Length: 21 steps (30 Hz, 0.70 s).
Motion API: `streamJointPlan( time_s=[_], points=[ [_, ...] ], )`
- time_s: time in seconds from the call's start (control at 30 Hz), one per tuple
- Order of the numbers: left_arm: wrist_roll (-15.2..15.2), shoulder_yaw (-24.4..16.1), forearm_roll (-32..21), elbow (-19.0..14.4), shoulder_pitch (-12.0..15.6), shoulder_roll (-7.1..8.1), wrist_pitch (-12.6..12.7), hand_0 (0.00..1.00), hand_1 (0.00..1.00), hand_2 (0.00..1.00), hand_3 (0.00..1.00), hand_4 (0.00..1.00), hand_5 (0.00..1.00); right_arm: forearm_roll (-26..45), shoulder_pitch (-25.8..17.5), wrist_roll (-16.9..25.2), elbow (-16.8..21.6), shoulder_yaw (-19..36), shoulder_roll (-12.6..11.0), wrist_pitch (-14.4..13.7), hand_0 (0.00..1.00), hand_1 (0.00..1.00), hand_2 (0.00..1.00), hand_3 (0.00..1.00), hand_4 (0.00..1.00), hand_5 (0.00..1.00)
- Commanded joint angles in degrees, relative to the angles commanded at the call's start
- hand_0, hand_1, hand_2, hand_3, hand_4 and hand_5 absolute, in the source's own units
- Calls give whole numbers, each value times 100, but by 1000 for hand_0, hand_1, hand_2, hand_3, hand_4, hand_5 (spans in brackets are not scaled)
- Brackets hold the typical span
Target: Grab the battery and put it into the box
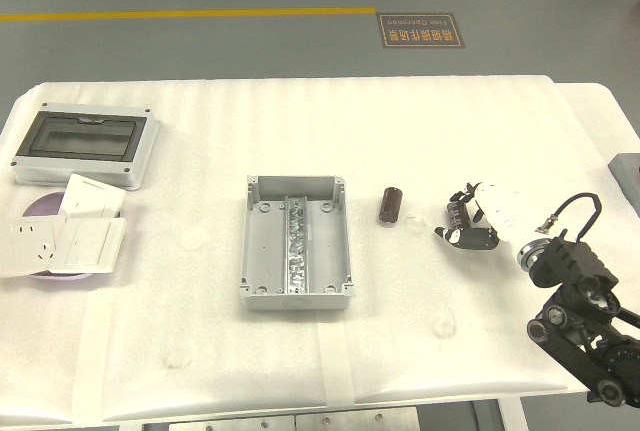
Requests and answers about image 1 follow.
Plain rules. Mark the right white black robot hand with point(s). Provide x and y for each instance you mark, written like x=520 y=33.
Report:
x=500 y=211

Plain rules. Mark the white table leg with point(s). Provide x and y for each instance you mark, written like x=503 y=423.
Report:
x=511 y=416

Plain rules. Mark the white wall socket panel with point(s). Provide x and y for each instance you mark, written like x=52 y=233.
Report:
x=25 y=246

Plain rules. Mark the black battery with white print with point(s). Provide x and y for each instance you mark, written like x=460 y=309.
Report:
x=456 y=216

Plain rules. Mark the open grey box, metal rail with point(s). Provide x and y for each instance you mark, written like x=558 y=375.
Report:
x=265 y=251

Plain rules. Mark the grey metal plate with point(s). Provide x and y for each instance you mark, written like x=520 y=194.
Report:
x=357 y=421
x=230 y=423

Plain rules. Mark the dark brown cylindrical battery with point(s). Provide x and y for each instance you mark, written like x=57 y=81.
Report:
x=390 y=206

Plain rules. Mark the grey block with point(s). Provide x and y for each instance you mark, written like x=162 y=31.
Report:
x=625 y=171

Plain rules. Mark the purple plate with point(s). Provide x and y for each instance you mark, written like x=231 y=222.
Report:
x=45 y=206

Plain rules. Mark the brown floor sign, orange text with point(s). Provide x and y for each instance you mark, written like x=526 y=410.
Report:
x=420 y=31

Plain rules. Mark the white switch panel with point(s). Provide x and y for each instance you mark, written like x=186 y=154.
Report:
x=95 y=196
x=85 y=246

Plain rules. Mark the grey enclosure with dark window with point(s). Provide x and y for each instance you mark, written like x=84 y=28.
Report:
x=80 y=138

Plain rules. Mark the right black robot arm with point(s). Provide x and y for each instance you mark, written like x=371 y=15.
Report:
x=570 y=261

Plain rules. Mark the white foam mat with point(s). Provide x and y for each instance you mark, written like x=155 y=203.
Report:
x=200 y=151

